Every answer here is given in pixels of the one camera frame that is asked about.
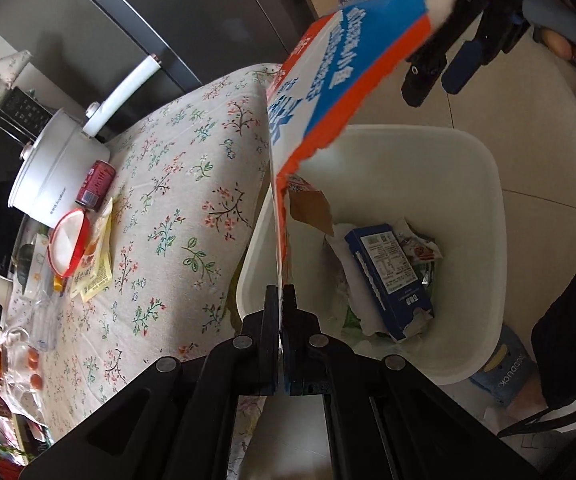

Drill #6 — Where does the yellow sauce packet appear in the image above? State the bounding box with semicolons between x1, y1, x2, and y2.
70;197;115;303

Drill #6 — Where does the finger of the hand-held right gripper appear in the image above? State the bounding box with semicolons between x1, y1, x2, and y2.
442;10;529;95
400;0;489;108

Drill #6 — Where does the clear plastic box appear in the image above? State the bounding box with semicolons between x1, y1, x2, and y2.
30;280;66;353

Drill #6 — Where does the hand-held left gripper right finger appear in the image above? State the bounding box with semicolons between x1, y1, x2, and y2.
282;284;541;480

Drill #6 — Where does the torn printed cardboard sheet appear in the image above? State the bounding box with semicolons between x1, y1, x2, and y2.
264;0;461;306

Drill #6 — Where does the floral tablecloth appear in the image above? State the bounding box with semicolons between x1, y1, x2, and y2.
0;62;289;480

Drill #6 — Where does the red drink can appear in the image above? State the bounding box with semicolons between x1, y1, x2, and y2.
74;160;116;211

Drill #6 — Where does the blue carton box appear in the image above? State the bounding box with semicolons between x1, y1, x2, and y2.
344;223;436;343

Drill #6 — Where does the blue slipper with yellow duck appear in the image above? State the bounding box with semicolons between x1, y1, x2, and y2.
468;322;539;408

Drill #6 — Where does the white plastic bin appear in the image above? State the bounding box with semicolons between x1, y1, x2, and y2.
235;124;508;386

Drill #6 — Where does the brown cardboard scrap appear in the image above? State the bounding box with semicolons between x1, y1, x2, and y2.
288;187;336;238

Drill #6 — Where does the white electric pot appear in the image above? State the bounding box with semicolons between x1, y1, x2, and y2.
7;52;161;228

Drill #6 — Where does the dark green pumpkin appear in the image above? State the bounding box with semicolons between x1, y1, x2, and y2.
15;242;36;273

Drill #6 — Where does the grey refrigerator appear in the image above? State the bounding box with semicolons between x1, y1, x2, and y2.
0;0;319;141

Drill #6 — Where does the red white wrapper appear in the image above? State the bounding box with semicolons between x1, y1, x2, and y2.
400;217;444;266

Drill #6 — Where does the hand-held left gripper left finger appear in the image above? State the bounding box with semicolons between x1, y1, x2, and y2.
18;285;282;480

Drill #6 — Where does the grey blue open slipper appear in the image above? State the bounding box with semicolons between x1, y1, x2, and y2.
520;0;576;61

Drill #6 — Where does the red rimmed white lid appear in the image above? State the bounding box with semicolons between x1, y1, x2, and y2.
48;208;91;277

